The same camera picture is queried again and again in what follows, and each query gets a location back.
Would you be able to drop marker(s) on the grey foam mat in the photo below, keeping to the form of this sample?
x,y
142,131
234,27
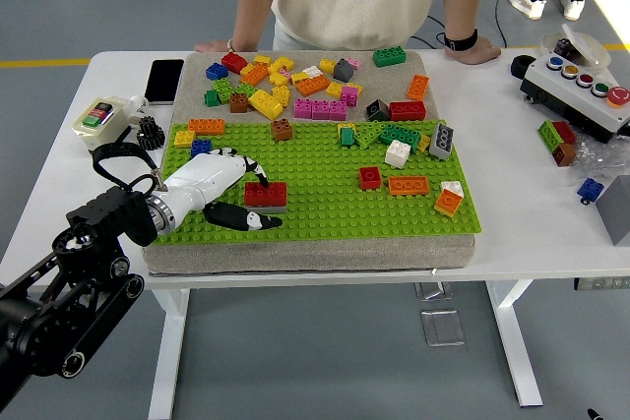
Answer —
x,y
305,255

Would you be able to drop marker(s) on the white four-stud brick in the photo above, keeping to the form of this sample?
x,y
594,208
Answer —
x,y
453,188
397,154

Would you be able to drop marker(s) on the black wristband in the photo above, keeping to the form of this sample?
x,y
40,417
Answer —
x,y
461,41

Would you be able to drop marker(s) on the green studded baseplate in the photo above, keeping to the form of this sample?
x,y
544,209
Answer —
x,y
320,223

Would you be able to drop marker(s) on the person's right hand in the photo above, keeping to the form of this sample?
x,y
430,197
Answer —
x,y
214,46

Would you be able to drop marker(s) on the red four-stud brick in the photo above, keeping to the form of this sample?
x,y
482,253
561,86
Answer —
x,y
370,179
234,62

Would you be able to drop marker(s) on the person's right forearm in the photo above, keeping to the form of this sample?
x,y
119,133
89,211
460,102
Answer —
x,y
252,17

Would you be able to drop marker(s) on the orange eight-stud brick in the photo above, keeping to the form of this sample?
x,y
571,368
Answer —
x,y
418,88
255,75
207,127
313,86

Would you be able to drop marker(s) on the grey box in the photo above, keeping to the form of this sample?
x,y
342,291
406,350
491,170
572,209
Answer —
x,y
617,218

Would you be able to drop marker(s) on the black smartphone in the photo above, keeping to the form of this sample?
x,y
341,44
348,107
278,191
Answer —
x,y
164,81

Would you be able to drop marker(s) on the clear floor cover plate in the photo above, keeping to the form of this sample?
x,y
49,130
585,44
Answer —
x,y
443,329
433,292

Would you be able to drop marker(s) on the green eight-stud brick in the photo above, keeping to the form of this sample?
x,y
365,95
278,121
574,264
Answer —
x,y
390,57
400,136

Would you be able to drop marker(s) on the white table leg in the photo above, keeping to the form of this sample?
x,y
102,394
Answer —
x,y
170,351
512,341

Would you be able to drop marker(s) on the dark grey roof brick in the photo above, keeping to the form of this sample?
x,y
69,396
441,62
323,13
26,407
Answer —
x,y
343,71

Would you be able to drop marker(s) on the blue four-stud brick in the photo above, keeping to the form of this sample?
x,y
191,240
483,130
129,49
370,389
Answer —
x,y
201,148
216,72

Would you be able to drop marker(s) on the yellow four-stud brick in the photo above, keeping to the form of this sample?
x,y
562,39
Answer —
x,y
184,139
282,94
327,65
278,78
334,90

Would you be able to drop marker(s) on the grey eight-stud brick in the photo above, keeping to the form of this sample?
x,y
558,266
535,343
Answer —
x,y
266,210

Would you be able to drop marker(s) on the red eight-stud brick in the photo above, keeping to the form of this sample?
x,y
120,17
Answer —
x,y
408,111
261,198

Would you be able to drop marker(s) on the cream switch box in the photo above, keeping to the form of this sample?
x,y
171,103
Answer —
x,y
101,127

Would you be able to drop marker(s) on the black four-stud brick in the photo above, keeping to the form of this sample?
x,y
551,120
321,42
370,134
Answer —
x,y
377,110

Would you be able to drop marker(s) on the grey six-stud brick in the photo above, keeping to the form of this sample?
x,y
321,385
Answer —
x,y
442,142

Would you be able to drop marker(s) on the table height control panel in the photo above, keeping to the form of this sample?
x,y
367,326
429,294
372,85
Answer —
x,y
603,284

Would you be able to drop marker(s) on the clear plastic bag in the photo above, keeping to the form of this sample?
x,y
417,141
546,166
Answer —
x,y
598,157

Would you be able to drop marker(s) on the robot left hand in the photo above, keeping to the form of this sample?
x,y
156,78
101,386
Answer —
x,y
197,179

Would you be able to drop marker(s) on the person's left hand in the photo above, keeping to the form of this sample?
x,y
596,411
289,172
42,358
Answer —
x,y
475,53

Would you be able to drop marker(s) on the small teal green brick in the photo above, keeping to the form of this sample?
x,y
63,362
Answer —
x,y
348,138

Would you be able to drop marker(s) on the orange brick hollow side up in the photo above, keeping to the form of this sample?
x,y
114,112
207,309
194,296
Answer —
x,y
408,187

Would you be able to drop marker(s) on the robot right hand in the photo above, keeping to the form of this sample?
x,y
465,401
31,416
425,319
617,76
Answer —
x,y
595,415

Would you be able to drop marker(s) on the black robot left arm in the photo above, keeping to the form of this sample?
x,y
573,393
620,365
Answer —
x,y
113,213

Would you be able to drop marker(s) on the white button control box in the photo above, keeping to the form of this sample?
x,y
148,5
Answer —
x,y
566,95

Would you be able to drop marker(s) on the brown four-stud brick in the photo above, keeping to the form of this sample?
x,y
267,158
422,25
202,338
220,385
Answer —
x,y
239,104
281,131

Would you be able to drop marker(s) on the small pink brick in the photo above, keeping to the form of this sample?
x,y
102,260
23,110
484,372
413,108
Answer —
x,y
285,71
355,63

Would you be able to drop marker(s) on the orange and yellow brick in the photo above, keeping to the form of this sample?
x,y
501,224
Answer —
x,y
447,202

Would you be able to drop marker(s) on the yellow eight-stud brick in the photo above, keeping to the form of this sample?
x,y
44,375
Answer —
x,y
266,105

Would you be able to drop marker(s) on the small white plastic part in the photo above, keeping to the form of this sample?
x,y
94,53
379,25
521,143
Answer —
x,y
139,104

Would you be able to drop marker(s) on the lime green flat brick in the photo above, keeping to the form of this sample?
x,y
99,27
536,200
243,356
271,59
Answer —
x,y
368,136

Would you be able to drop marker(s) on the clear plastic lidded container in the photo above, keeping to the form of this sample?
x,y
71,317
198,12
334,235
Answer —
x,y
590,48

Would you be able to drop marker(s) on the pink four-stud brick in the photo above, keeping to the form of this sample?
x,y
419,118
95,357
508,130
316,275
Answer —
x,y
302,109
350,96

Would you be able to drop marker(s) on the black gear wheel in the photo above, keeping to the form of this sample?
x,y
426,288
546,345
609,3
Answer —
x,y
150,134

